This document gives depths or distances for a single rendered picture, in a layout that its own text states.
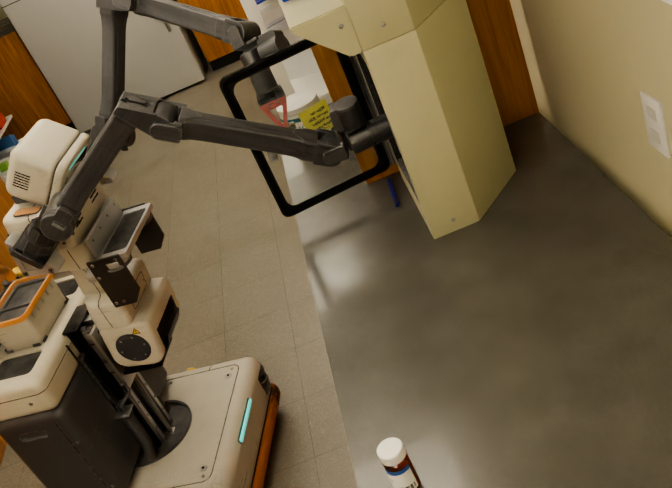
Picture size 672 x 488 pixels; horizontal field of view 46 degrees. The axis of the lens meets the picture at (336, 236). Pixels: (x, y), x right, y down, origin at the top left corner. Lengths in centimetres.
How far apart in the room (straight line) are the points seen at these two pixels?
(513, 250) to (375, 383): 42
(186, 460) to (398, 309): 119
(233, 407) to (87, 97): 449
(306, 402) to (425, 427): 164
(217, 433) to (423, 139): 134
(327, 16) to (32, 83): 557
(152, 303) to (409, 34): 118
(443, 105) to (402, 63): 13
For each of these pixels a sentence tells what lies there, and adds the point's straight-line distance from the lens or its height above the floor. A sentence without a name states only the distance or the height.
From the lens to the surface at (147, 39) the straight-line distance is 664.
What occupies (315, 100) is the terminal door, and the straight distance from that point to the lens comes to 193.
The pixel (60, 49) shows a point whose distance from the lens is 674.
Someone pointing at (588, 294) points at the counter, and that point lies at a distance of 154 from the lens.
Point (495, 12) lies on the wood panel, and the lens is 205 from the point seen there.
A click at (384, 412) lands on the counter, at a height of 94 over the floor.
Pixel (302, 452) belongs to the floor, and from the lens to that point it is 285.
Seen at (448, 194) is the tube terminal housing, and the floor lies 104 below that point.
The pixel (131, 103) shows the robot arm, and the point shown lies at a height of 144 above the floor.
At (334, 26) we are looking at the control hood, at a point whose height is 148.
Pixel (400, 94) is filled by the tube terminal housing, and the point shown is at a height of 130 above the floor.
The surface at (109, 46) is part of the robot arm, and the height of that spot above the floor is 146.
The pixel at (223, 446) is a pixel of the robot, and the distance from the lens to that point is 261.
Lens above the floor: 194
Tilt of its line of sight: 31 degrees down
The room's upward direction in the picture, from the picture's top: 25 degrees counter-clockwise
